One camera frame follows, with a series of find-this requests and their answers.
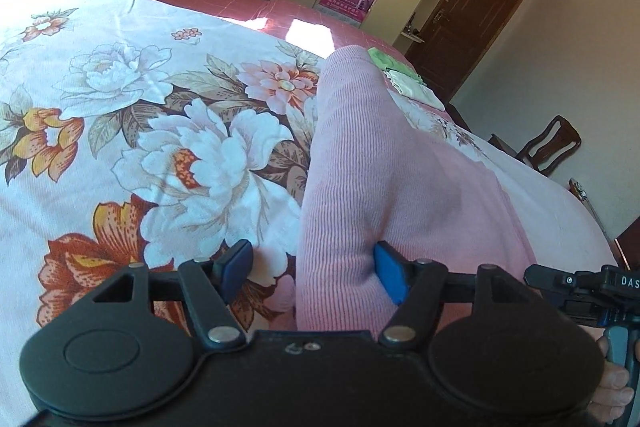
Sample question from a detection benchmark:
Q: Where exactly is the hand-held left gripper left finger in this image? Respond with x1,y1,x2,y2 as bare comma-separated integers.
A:
92,239,254,353

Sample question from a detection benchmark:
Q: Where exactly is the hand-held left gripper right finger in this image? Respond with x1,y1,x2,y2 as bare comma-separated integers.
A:
372,241,538,350

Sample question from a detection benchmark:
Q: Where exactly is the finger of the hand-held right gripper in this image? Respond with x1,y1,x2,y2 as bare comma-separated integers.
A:
524,263,579,296

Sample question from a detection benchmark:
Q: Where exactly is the pink knit sweater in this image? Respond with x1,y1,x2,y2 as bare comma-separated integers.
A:
297,46,541,343

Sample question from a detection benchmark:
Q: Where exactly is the person's right hand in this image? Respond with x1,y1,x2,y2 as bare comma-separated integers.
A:
582,327,634,425

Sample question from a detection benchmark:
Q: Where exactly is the dark brown furniture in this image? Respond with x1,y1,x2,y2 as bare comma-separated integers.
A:
614,217,640,268

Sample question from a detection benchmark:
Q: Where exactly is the dark wooden chair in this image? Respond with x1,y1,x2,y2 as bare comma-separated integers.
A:
487,116,582,178

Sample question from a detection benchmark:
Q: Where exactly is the white folded cloth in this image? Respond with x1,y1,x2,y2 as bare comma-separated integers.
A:
385,69,446,110

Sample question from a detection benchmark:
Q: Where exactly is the floral quilt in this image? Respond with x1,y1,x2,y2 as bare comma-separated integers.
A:
0,0,618,427

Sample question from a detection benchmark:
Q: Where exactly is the green folded cloth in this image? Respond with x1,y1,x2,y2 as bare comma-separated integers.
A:
367,47,416,74

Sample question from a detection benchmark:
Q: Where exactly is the pink checked bedspread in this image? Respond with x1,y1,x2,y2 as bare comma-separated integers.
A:
82,0,466,128

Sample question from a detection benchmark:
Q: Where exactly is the brown wooden door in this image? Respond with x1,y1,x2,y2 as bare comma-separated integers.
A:
405,0,536,102

